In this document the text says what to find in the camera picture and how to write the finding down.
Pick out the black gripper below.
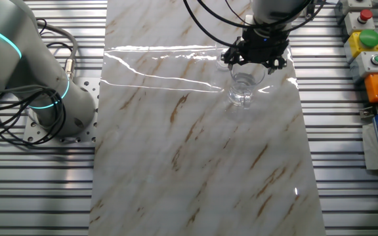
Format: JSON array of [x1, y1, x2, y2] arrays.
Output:
[[220, 28, 291, 76]]

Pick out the glass mug with water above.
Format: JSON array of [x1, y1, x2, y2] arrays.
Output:
[[227, 62, 267, 109]]

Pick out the small empty glass cup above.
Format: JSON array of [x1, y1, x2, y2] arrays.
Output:
[[215, 58, 233, 72]]

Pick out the grey box red button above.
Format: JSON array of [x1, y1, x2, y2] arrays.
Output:
[[344, 9, 376, 35]]

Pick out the grey box small green button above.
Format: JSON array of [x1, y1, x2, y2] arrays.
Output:
[[349, 50, 378, 83]]

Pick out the yellow box green mushroom button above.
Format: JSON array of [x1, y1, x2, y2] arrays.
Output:
[[344, 28, 378, 63]]

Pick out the plain grey control box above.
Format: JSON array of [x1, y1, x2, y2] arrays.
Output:
[[341, 0, 373, 12]]

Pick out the marble pattern table sheet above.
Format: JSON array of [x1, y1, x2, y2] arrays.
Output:
[[88, 0, 327, 236]]

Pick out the orange box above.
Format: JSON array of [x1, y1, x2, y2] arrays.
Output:
[[364, 72, 378, 104]]

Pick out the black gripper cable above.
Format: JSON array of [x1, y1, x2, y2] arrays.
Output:
[[182, 0, 242, 49]]

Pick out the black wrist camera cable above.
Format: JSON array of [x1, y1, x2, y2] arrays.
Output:
[[195, 0, 327, 33]]

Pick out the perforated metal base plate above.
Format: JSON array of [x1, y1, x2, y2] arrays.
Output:
[[23, 77, 100, 144]]

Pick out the thick grey cable metal connector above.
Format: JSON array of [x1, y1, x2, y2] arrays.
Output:
[[33, 21, 79, 81]]

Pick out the thin black cable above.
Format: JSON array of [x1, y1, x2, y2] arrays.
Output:
[[33, 18, 75, 53]]

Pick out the black looped base cables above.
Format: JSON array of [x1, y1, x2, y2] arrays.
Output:
[[0, 85, 68, 147]]

